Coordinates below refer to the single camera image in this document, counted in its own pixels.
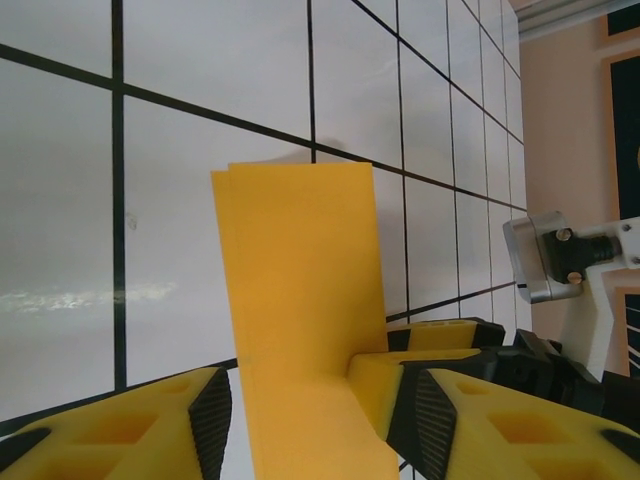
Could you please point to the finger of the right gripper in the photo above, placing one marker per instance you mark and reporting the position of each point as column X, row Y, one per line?
column 440, row 332
column 372, row 385

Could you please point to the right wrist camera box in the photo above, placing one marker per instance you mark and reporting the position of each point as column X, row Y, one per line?
column 525, row 250

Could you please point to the yellow-orange cloth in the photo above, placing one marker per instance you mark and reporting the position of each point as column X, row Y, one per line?
column 300, row 275

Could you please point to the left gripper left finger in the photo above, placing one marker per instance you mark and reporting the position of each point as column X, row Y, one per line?
column 100, row 440

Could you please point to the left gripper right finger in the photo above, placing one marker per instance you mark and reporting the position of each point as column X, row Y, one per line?
column 525, row 435

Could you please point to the wall panel pink leaf lines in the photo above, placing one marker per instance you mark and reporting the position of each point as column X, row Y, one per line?
column 632, row 330

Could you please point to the wall panel orange oval feathers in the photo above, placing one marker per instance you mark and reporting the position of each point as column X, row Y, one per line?
column 627, row 125

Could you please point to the aluminium corner post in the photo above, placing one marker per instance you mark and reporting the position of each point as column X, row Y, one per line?
column 575, row 20

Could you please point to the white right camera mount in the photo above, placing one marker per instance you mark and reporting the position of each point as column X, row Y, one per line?
column 600, row 320

